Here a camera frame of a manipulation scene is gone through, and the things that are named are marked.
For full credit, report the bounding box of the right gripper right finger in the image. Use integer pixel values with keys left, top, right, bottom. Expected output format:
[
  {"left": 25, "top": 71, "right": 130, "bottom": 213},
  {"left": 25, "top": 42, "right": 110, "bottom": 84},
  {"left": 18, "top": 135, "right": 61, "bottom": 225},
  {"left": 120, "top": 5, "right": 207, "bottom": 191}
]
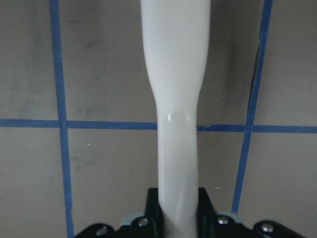
[{"left": 197, "top": 187, "right": 303, "bottom": 238}]

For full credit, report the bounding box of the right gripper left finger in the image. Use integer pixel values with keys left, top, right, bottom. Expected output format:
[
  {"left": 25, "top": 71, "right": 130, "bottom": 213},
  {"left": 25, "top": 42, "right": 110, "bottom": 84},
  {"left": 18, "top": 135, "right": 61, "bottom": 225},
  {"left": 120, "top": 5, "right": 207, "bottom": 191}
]
[{"left": 75, "top": 188, "right": 164, "bottom": 238}]

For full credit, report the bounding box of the beige hand brush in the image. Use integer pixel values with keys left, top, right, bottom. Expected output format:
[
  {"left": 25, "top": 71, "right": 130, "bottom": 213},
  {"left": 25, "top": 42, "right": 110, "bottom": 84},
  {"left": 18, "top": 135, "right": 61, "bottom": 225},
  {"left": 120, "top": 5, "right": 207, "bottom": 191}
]
[{"left": 141, "top": 0, "right": 211, "bottom": 238}]

